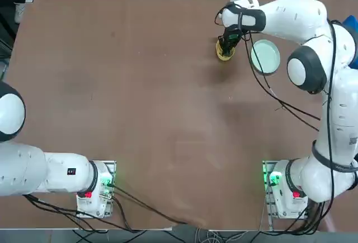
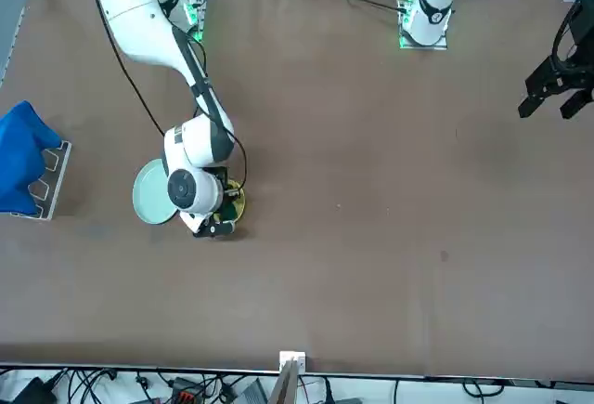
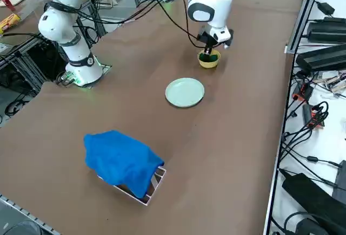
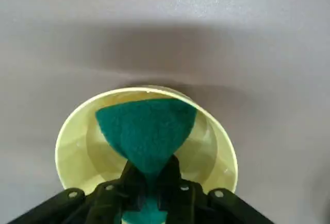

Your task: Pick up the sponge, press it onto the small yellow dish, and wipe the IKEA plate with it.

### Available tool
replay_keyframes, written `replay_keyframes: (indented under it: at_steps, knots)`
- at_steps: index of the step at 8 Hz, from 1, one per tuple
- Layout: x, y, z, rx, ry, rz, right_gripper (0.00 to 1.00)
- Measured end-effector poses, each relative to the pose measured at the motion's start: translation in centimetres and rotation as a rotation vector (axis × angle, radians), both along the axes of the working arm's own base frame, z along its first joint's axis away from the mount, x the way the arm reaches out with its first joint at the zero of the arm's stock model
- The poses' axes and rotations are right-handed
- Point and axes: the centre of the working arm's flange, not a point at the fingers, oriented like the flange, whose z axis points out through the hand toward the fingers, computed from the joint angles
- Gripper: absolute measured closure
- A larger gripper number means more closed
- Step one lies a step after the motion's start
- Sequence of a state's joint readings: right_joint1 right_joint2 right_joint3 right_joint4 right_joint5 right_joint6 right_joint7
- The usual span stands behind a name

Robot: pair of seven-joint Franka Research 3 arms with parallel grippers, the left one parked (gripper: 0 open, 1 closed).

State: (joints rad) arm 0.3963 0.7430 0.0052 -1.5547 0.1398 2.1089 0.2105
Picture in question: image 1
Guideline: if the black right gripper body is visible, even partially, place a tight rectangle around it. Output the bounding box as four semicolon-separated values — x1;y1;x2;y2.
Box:
223;26;243;47

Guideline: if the small yellow dish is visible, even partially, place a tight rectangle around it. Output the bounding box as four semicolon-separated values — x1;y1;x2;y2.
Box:
215;38;236;62

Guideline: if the pale green plate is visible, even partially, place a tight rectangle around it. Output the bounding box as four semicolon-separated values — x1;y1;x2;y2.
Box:
250;39;281;77

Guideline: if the blue cloth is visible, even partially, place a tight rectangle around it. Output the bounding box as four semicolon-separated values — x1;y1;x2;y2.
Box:
341;15;358;70

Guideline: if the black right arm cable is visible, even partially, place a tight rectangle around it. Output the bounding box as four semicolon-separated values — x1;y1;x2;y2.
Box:
242;30;321;131

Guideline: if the black left base cable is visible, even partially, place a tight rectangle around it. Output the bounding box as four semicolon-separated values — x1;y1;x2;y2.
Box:
111;184;189;226

